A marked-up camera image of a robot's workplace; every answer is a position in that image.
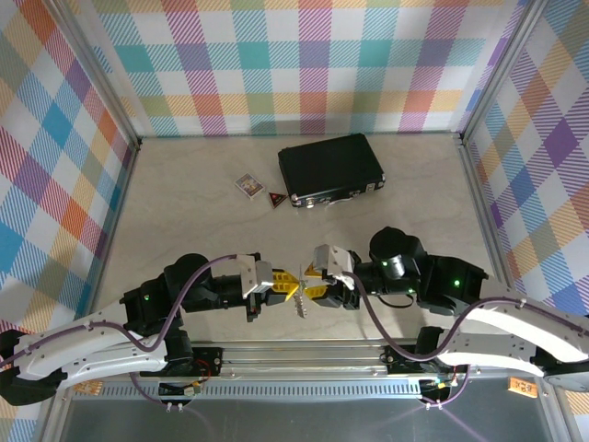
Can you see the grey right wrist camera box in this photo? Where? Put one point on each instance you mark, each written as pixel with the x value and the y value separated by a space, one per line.
pixel 333 262

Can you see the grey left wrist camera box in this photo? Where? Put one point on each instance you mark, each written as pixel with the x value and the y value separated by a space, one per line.
pixel 260 276

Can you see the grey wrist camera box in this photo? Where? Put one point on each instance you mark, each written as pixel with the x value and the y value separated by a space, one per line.
pixel 333 262
pixel 260 276

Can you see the orange paper tag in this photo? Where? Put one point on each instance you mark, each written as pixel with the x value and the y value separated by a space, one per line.
pixel 87 389
pixel 523 387

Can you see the black hard case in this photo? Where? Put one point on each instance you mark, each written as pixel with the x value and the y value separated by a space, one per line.
pixel 331 168

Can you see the silver front mounting rail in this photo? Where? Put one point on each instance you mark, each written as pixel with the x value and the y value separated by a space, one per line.
pixel 299 359

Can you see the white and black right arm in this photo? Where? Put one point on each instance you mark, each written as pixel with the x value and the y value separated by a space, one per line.
pixel 506 331

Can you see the grey aluminium corner post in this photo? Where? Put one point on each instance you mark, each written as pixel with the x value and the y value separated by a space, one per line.
pixel 499 69
pixel 97 69

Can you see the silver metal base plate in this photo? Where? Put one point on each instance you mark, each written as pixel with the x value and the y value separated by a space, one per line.
pixel 299 423

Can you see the grey aluminium side rail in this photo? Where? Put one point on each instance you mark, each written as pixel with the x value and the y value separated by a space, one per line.
pixel 488 221

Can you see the slotted silver metal strip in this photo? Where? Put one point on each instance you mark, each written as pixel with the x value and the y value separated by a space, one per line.
pixel 299 390

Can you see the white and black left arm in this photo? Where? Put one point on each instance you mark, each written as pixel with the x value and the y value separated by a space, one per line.
pixel 83 350

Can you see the black and red triangle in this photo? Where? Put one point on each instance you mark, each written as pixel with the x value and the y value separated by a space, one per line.
pixel 276 200

